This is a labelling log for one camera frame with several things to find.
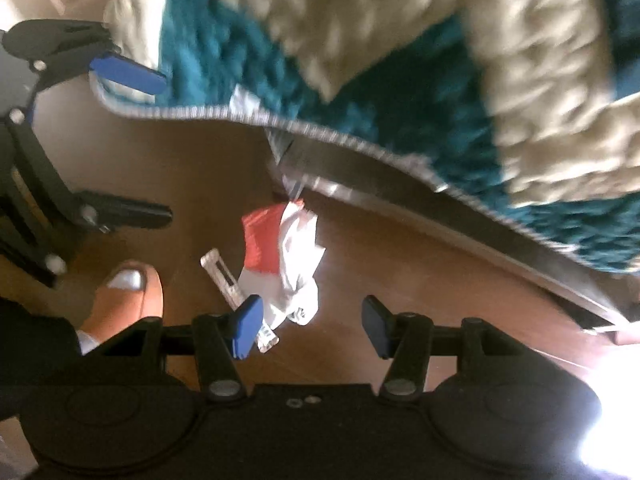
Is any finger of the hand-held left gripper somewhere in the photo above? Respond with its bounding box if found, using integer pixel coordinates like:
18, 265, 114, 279
6, 109, 174, 234
1, 19, 168, 97

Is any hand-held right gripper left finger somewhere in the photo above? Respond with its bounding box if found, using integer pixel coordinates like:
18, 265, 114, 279
94, 294, 265, 404

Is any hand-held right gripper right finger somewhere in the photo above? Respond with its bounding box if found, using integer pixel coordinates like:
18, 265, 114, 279
361, 294, 551, 404

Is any clear plastic wrapper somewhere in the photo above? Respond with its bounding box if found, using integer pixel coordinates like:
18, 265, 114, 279
200, 248, 280, 355

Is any red and white plastic bag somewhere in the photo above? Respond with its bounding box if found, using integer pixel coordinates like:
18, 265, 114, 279
240, 198, 321, 327

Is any person's orange slipper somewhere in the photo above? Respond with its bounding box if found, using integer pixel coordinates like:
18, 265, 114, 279
76, 258, 165, 357

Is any person's dark trouser leg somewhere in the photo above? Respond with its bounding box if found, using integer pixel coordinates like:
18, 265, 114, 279
0, 296, 84, 397

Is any dark furniture base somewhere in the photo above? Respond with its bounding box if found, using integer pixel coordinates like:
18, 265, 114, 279
267, 127, 629, 337

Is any teal and cream shaggy rug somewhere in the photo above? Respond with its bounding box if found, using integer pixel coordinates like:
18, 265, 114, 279
90, 0, 640, 277

